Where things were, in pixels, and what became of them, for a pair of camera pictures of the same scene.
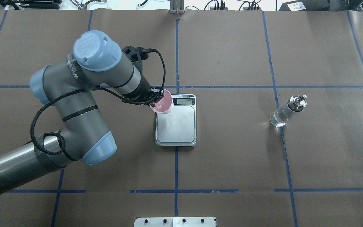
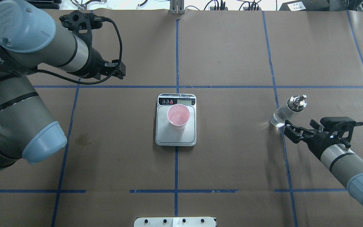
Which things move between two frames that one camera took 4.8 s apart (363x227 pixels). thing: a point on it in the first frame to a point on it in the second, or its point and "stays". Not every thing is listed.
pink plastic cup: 165,105 to 178,115
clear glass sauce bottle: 295,103 stays
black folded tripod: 33,4 stays
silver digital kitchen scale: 178,128 stays
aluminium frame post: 176,7 stays
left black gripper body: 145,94 to 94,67
